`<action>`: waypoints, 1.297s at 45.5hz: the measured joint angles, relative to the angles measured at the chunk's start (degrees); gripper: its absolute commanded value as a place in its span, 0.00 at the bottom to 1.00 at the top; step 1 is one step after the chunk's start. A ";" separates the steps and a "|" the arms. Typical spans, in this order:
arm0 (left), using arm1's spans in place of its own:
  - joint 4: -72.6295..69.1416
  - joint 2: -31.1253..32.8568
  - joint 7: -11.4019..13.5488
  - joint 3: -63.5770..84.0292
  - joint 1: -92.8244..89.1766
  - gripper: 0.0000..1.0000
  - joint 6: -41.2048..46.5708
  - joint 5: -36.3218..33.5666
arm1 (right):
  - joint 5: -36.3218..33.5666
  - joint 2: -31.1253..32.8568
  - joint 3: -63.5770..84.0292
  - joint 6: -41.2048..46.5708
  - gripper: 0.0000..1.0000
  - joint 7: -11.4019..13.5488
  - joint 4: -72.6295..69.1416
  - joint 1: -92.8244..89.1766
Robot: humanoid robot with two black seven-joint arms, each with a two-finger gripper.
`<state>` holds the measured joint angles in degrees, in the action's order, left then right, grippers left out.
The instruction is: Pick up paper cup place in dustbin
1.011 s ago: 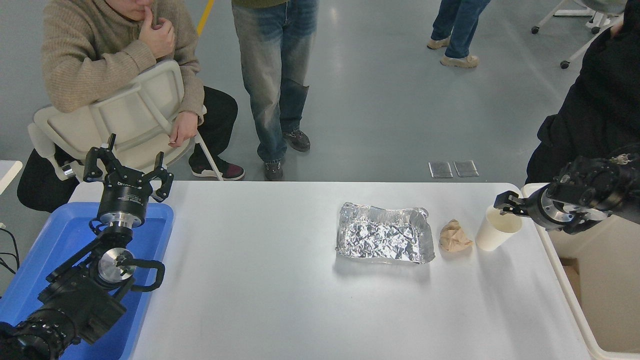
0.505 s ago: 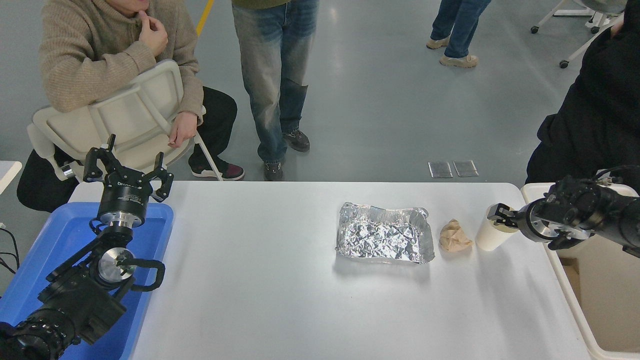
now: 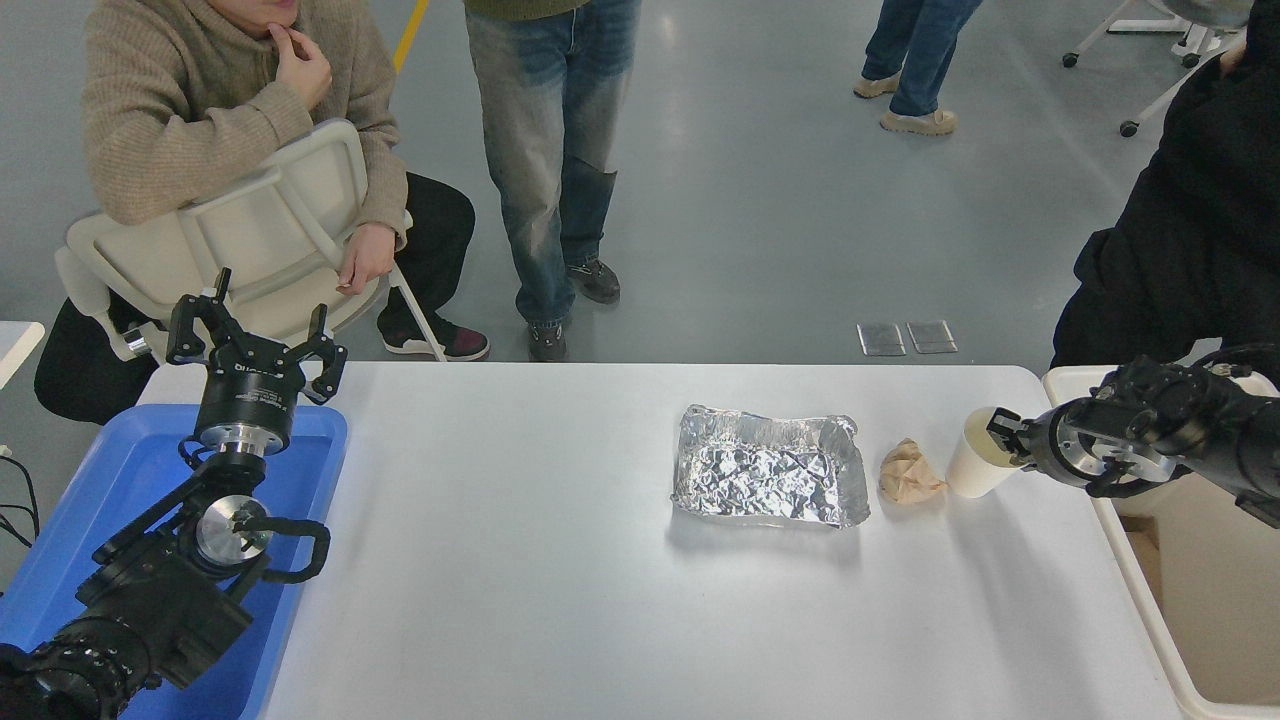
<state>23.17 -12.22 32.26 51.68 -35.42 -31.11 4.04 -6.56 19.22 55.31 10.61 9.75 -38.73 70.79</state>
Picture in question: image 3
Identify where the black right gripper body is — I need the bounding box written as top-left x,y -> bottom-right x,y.
1026,399 -> 1091,489

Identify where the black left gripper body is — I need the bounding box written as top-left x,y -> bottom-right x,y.
195,343 -> 305,434

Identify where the white paper cup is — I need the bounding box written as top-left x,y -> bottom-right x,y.
945,407 -> 1027,499

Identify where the seated person's left hand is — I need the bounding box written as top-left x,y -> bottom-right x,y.
335,222 -> 399,296

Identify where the seated person's right hand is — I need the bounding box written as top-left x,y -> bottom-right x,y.
270,27 -> 333,109

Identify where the crumpled tan paper ball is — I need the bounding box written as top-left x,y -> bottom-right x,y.
878,438 -> 947,506

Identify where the white plastic chair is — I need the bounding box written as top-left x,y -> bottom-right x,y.
55,120 -> 448,366

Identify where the blue plastic tray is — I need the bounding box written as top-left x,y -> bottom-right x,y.
0,403 -> 349,720

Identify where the seated person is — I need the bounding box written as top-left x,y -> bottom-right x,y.
33,0 -> 491,426

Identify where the large pale bin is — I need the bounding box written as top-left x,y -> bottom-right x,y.
1042,366 -> 1280,720

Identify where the crumpled foil tray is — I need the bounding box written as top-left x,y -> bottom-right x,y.
671,404 -> 871,529

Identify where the person beside bin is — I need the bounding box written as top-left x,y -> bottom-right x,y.
1050,0 -> 1280,373

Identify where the standing person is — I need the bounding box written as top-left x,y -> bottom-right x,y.
464,0 -> 641,363

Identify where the walking person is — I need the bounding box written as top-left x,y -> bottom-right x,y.
853,0 -> 986,137

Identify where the white office chair base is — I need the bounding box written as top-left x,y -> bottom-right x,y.
1062,0 -> 1251,138

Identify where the black cable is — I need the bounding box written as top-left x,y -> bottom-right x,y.
0,445 -> 41,551

